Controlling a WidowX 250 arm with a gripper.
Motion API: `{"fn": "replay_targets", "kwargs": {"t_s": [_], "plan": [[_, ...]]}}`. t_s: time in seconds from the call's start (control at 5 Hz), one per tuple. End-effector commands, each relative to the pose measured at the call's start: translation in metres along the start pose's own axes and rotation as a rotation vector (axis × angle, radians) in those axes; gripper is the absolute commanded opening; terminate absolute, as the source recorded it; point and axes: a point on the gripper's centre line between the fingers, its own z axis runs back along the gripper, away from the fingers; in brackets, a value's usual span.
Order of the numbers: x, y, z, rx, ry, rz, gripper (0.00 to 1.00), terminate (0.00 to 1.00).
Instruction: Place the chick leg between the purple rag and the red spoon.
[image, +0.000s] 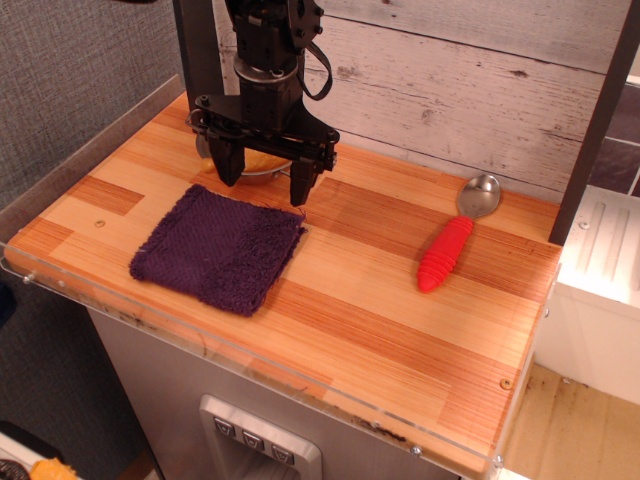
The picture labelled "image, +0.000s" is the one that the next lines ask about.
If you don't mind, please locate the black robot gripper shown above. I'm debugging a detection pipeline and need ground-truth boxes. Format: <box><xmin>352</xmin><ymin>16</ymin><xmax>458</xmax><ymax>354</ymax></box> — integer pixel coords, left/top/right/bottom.
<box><xmin>187</xmin><ymin>71</ymin><xmax>340</xmax><ymax>206</ymax></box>

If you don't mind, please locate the yellow toy chicken leg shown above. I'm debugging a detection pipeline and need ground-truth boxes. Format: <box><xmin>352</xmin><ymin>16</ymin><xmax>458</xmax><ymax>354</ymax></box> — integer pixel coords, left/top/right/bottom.
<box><xmin>229</xmin><ymin>149</ymin><xmax>291</xmax><ymax>175</ymax></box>

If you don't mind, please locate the small metal bowl with handles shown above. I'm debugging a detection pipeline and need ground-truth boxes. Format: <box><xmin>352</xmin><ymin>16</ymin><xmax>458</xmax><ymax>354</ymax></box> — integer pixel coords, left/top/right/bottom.
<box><xmin>195</xmin><ymin>135</ymin><xmax>292</xmax><ymax>184</ymax></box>

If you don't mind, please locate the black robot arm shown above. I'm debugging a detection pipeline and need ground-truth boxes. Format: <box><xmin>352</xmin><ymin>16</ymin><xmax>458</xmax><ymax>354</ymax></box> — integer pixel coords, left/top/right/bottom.
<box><xmin>186</xmin><ymin>1</ymin><xmax>340</xmax><ymax>206</ymax></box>

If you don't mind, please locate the purple rag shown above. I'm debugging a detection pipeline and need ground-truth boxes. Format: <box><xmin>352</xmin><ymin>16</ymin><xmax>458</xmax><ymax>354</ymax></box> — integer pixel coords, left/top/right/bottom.
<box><xmin>129</xmin><ymin>185</ymin><xmax>305</xmax><ymax>317</ymax></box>

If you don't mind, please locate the clear acrylic front guard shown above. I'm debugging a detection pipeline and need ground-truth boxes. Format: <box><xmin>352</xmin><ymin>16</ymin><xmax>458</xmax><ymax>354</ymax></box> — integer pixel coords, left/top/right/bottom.
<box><xmin>1</xmin><ymin>246</ymin><xmax>503</xmax><ymax>479</ymax></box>

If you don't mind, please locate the clear acrylic guard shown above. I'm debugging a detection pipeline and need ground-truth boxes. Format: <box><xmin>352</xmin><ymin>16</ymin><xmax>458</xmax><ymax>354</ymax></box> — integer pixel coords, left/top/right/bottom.
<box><xmin>1</xmin><ymin>74</ymin><xmax>184</xmax><ymax>244</ymax></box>
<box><xmin>1</xmin><ymin>246</ymin><xmax>503</xmax><ymax>479</ymax></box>

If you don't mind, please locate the clear acrylic left guard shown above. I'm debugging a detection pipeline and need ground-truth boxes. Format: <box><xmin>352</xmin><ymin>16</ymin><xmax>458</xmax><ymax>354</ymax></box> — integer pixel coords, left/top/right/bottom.
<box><xmin>1</xmin><ymin>74</ymin><xmax>184</xmax><ymax>244</ymax></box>

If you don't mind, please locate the silver dispenser button panel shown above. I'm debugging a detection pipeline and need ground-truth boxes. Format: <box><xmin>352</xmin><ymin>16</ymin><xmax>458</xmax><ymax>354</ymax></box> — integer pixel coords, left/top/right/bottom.
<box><xmin>199</xmin><ymin>394</ymin><xmax>323</xmax><ymax>479</ymax></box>

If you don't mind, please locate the yellow object bottom left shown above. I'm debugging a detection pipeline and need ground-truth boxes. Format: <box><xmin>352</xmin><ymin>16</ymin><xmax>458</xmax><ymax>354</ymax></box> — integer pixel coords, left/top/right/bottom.
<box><xmin>29</xmin><ymin>458</ymin><xmax>79</xmax><ymax>480</ymax></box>

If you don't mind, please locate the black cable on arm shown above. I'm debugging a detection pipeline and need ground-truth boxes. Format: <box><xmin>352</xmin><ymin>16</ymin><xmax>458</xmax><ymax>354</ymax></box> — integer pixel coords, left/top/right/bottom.
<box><xmin>299</xmin><ymin>41</ymin><xmax>334</xmax><ymax>101</ymax></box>

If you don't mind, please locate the dark left vertical post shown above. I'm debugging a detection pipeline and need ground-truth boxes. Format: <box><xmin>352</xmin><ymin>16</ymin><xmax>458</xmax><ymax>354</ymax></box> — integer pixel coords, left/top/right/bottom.
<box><xmin>172</xmin><ymin>0</ymin><xmax>224</xmax><ymax>110</ymax></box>

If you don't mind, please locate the dark vertical post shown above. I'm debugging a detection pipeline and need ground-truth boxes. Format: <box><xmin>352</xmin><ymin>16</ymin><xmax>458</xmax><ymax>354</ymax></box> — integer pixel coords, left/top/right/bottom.
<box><xmin>172</xmin><ymin>0</ymin><xmax>224</xmax><ymax>110</ymax></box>
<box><xmin>548</xmin><ymin>0</ymin><xmax>639</xmax><ymax>246</ymax></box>

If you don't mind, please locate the red handled metal spoon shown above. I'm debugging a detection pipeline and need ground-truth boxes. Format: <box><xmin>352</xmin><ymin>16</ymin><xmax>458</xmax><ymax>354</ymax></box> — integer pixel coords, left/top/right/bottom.
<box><xmin>416</xmin><ymin>174</ymin><xmax>501</xmax><ymax>293</ymax></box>

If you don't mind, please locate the dark right vertical post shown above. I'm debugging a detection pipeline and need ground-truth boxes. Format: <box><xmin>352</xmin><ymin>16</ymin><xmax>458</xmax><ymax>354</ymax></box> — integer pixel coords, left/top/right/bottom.
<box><xmin>548</xmin><ymin>0</ymin><xmax>639</xmax><ymax>246</ymax></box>

